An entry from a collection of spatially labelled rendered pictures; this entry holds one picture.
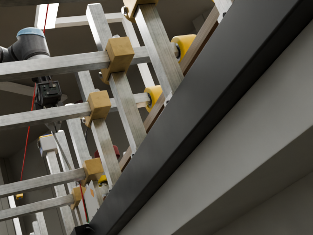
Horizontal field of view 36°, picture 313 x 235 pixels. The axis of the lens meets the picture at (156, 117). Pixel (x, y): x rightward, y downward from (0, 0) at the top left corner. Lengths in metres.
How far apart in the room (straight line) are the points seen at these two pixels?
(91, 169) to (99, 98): 0.27
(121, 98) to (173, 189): 0.27
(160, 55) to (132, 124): 0.25
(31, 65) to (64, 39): 4.35
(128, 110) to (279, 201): 0.39
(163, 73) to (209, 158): 0.18
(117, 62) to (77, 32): 4.28
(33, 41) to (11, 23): 3.36
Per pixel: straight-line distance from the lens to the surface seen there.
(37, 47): 1.65
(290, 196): 1.00
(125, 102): 1.12
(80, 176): 1.52
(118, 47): 1.11
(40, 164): 7.55
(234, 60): 0.64
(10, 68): 1.08
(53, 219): 7.32
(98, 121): 1.36
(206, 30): 1.05
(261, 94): 0.67
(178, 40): 1.20
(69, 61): 1.10
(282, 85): 0.63
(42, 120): 1.30
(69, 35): 5.39
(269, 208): 1.07
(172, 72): 0.88
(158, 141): 0.90
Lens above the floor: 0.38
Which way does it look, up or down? 21 degrees up
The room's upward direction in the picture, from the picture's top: 20 degrees counter-clockwise
